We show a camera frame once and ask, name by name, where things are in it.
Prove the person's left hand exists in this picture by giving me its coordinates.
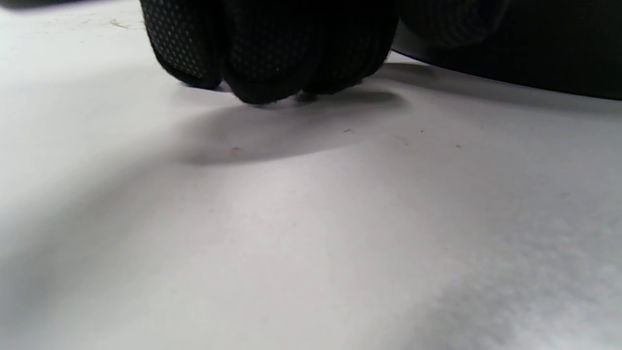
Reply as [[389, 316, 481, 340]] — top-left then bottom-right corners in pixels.
[[139, 0, 508, 105]]

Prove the black frying pan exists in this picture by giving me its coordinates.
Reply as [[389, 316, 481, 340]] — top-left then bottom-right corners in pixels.
[[391, 0, 622, 101]]

